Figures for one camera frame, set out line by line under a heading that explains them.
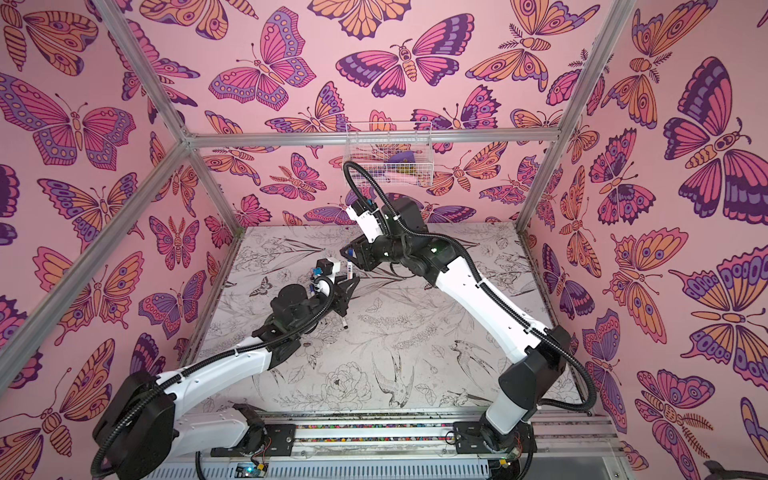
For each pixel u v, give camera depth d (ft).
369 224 2.00
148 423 1.31
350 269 2.38
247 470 2.37
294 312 1.98
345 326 3.05
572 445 2.40
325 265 2.09
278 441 2.41
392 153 3.12
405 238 1.73
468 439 2.39
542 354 1.35
